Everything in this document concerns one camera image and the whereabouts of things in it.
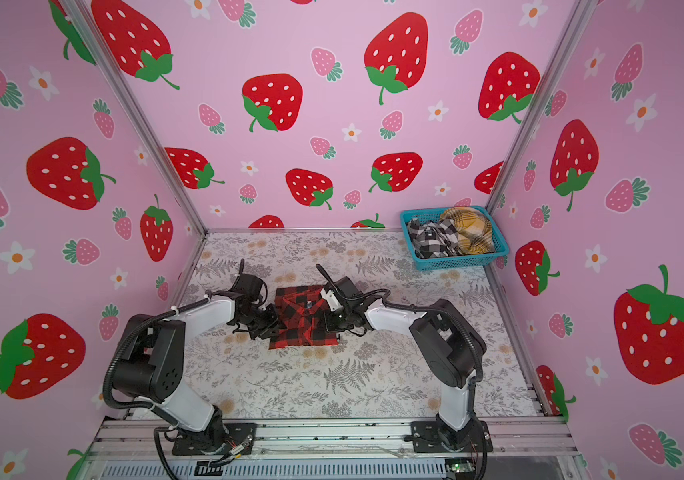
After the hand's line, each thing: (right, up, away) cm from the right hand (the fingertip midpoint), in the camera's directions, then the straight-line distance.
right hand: (317, 325), depth 89 cm
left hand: (-10, -1, +3) cm, 11 cm away
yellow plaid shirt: (+55, +31, +18) cm, 66 cm away
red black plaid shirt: (-5, +2, +2) cm, 6 cm away
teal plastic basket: (+43, +38, +26) cm, 63 cm away
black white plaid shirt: (+40, +27, +15) cm, 51 cm away
